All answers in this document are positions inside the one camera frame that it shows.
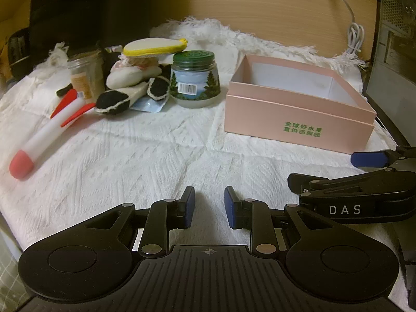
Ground pink cardboard box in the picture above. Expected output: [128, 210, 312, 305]
[224, 55, 378, 154]

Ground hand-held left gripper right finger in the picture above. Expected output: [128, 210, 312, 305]
[224, 186, 326, 255]

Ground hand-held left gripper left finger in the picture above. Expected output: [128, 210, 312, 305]
[85, 186, 196, 257]

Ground black cloth piece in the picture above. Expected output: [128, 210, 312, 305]
[56, 83, 74, 98]

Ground black computer case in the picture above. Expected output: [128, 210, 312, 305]
[361, 0, 416, 147]

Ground black monitor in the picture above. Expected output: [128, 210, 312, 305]
[29, 0, 154, 45]

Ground white plush toy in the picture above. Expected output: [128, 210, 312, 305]
[107, 63, 161, 89]

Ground clear plastic jar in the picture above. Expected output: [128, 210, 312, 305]
[67, 51, 105, 100]

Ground pink plush toy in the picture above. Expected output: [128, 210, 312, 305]
[118, 55, 160, 71]

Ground white red rocket plush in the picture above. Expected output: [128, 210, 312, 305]
[9, 89, 97, 181]

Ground green cutting mat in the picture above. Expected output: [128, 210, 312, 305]
[0, 221, 23, 303]

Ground large black knit slipper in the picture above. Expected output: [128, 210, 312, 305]
[95, 81, 152, 115]

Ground white cable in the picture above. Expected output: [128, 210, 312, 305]
[326, 0, 365, 54]

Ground green-lid glass jar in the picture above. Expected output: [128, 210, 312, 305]
[169, 50, 222, 109]

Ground yellow-edged scrubbing sponge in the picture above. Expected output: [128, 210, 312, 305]
[123, 38, 189, 57]

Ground blue plastic packet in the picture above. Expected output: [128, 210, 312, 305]
[133, 95, 168, 113]

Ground white textured blanket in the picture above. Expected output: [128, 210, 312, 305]
[0, 16, 400, 255]

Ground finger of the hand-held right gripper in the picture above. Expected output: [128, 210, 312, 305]
[288, 168, 416, 199]
[350, 146, 416, 170]

